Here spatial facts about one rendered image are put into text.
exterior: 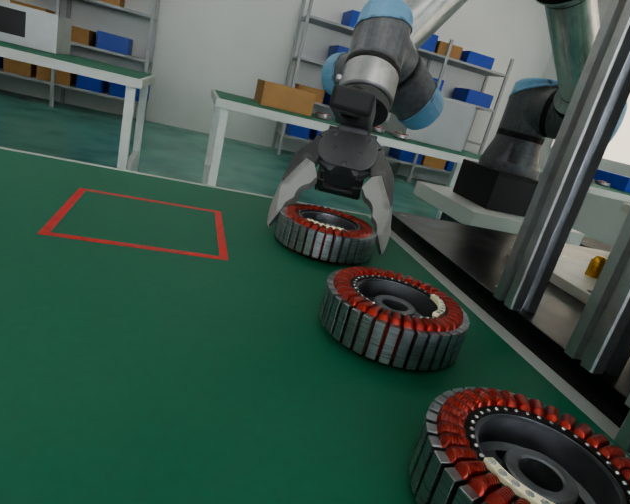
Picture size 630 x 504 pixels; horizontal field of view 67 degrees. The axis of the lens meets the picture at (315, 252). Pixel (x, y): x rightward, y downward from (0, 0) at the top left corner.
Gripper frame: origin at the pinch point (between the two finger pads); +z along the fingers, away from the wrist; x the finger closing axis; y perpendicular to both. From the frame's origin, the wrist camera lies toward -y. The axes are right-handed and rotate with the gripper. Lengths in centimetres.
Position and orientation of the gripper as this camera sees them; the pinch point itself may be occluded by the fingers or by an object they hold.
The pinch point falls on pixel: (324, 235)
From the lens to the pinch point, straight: 54.1
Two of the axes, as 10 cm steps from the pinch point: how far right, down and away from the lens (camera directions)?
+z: -2.6, 9.2, -3.1
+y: 0.0, 3.2, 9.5
